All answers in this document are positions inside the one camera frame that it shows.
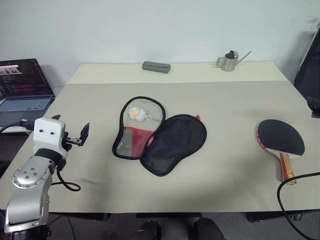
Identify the dark side table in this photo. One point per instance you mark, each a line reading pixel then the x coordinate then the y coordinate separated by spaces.
pixel 11 150

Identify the black mesh paddle case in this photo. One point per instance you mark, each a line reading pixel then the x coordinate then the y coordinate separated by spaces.
pixel 175 142

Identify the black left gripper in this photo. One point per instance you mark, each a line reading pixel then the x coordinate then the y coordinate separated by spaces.
pixel 72 141

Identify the open laptop computer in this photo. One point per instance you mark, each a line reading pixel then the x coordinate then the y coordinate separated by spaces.
pixel 22 82

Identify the black rubber table tennis paddle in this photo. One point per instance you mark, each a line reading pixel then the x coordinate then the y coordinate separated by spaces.
pixel 280 136

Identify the grey rectangular pouch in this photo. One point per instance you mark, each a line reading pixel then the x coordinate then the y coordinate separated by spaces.
pixel 156 67

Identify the black upright panel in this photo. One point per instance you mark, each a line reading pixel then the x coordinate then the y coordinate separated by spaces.
pixel 308 70

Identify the black table leg bracket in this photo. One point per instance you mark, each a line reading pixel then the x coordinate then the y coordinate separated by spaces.
pixel 272 217

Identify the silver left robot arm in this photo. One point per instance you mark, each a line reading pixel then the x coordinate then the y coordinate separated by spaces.
pixel 27 180

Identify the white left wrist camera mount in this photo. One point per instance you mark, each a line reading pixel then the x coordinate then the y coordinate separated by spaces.
pixel 47 140

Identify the small black clamp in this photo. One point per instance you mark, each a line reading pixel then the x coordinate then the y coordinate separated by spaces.
pixel 314 105

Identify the silver metal watering can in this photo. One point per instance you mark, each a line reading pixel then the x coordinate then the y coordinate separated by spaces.
pixel 228 63

